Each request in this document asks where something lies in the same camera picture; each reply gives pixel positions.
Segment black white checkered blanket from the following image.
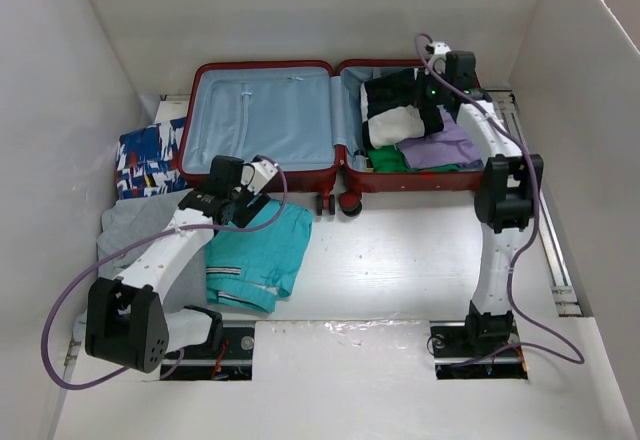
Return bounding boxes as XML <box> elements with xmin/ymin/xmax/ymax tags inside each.
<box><xmin>359</xmin><ymin>68</ymin><xmax>444</xmax><ymax>149</ymax></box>

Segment purple t-shirt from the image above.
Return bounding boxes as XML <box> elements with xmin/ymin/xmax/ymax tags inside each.
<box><xmin>396</xmin><ymin>107</ymin><xmax>484</xmax><ymax>170</ymax></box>

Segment teal shorts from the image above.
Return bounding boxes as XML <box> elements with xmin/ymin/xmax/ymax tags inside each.
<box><xmin>205</xmin><ymin>200</ymin><xmax>313</xmax><ymax>313</ymax></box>

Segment green t-shirt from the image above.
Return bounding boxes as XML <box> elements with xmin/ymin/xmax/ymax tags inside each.
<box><xmin>367</xmin><ymin>146</ymin><xmax>460</xmax><ymax>173</ymax></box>

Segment small clear bottle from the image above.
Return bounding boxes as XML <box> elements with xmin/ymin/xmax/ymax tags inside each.
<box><xmin>351</xmin><ymin>150</ymin><xmax>367</xmax><ymax>172</ymax></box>

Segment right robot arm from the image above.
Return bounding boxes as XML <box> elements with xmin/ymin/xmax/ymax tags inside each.
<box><xmin>418</xmin><ymin>42</ymin><xmax>544</xmax><ymax>354</ymax></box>

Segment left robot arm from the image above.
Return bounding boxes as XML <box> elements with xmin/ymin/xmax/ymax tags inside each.
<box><xmin>85</xmin><ymin>156</ymin><xmax>281</xmax><ymax>373</ymax></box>

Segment blue white patterned garment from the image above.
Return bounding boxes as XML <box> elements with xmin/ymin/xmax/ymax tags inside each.
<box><xmin>115</xmin><ymin>117</ymin><xmax>187</xmax><ymax>200</ymax></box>

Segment red open suitcase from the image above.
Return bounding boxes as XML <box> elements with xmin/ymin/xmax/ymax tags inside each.
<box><xmin>178</xmin><ymin>59</ymin><xmax>483</xmax><ymax>217</ymax></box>

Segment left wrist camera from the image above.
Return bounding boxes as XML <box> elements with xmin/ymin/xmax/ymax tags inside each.
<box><xmin>240</xmin><ymin>157</ymin><xmax>278</xmax><ymax>195</ymax></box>

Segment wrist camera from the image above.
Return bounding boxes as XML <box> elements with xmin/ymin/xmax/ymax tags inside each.
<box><xmin>425</xmin><ymin>41</ymin><xmax>451</xmax><ymax>64</ymax></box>
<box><xmin>240</xmin><ymin>157</ymin><xmax>278</xmax><ymax>195</ymax></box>

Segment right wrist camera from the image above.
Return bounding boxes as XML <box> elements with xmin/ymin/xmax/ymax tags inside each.
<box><xmin>425</xmin><ymin>41</ymin><xmax>451</xmax><ymax>64</ymax></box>

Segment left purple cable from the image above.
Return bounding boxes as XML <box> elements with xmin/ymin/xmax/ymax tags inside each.
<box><xmin>40</xmin><ymin>154</ymin><xmax>289</xmax><ymax>391</ymax></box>

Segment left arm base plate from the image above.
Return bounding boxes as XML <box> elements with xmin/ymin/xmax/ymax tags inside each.
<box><xmin>160</xmin><ymin>323</ymin><xmax>255</xmax><ymax>382</ymax></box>

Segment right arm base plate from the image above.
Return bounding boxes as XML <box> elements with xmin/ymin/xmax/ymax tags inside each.
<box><xmin>427</xmin><ymin>322</ymin><xmax>528</xmax><ymax>380</ymax></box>

